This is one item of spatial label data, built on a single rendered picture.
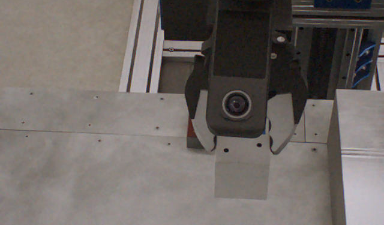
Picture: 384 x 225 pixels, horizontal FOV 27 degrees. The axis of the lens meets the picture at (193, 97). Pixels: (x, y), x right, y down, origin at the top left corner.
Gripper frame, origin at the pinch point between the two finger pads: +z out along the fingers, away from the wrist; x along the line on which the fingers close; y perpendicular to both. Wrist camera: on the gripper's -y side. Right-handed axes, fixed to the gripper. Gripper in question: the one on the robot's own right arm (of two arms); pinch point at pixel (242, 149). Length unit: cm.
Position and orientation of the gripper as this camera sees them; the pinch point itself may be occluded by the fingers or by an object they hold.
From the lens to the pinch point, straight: 73.2
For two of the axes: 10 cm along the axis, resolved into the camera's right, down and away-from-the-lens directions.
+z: 0.1, 6.9, 7.2
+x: -10.0, -0.4, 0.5
